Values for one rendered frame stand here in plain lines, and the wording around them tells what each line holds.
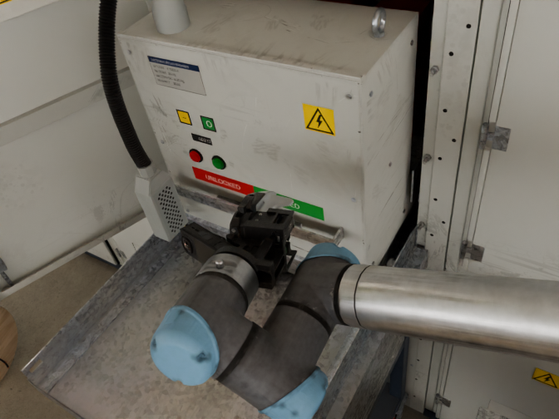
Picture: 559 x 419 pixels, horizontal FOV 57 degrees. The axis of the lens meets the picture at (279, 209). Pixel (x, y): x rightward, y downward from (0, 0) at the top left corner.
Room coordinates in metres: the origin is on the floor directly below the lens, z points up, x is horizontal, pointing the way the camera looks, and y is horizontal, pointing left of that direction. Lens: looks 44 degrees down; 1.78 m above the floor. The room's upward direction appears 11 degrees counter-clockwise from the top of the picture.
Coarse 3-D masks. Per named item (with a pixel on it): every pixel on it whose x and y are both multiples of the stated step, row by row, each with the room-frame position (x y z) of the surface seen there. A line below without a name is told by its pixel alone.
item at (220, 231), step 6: (186, 216) 0.91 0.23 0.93; (192, 216) 0.91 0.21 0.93; (198, 222) 0.89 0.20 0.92; (204, 222) 0.88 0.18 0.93; (210, 228) 0.86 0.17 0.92; (216, 228) 0.86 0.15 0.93; (222, 228) 0.85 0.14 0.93; (216, 234) 0.86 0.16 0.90; (222, 234) 0.84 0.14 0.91; (288, 258) 0.73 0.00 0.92; (294, 258) 0.72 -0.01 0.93; (300, 258) 0.72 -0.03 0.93; (294, 264) 0.72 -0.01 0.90; (288, 270) 0.73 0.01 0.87; (294, 270) 0.72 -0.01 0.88
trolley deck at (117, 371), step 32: (416, 256) 0.72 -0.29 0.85; (160, 288) 0.77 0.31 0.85; (128, 320) 0.70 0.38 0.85; (160, 320) 0.68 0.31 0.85; (256, 320) 0.63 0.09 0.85; (96, 352) 0.63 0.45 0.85; (128, 352) 0.61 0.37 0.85; (32, 384) 0.59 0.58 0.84; (64, 384) 0.57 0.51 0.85; (96, 384) 0.55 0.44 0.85; (128, 384) 0.54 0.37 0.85; (160, 384) 0.53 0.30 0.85; (352, 384) 0.45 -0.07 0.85; (96, 416) 0.49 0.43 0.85; (128, 416) 0.47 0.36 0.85; (160, 416) 0.46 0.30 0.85; (192, 416) 0.45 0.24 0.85; (224, 416) 0.44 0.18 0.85; (256, 416) 0.43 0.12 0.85
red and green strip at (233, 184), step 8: (192, 168) 0.88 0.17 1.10; (200, 176) 0.87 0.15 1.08; (208, 176) 0.85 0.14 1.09; (216, 176) 0.84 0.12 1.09; (224, 176) 0.82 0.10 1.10; (216, 184) 0.84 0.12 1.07; (224, 184) 0.83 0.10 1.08; (232, 184) 0.81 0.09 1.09; (240, 184) 0.80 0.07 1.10; (240, 192) 0.80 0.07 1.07; (248, 192) 0.79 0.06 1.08; (296, 200) 0.71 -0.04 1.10; (288, 208) 0.73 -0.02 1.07; (296, 208) 0.71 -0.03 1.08; (304, 208) 0.70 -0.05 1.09; (312, 208) 0.69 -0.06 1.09; (320, 208) 0.68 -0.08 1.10; (312, 216) 0.69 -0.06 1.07; (320, 216) 0.68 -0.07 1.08
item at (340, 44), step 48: (192, 0) 1.03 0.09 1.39; (240, 0) 0.98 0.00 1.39; (288, 0) 0.94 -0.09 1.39; (192, 48) 0.82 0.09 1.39; (240, 48) 0.79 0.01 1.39; (288, 48) 0.76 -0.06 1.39; (336, 48) 0.73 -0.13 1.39; (384, 48) 0.70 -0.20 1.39; (384, 96) 0.69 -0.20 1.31; (384, 144) 0.69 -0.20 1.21; (384, 192) 0.69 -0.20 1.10; (384, 240) 0.69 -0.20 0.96
